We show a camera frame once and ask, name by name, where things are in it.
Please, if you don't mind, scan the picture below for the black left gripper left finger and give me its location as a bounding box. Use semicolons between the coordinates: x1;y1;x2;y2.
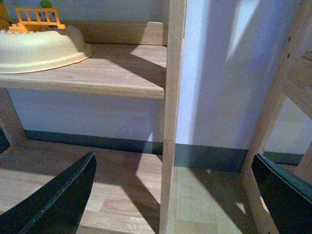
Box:
0;152;96;234

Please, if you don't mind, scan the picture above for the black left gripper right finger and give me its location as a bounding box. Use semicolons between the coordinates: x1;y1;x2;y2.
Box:
252;154;312;234

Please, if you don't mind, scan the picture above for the light wooden shelf unit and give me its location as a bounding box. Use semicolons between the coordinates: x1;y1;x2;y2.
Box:
0;0;187;234

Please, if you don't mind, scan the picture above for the cream and orange toy playset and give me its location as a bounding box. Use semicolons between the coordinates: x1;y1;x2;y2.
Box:
0;0;92;74

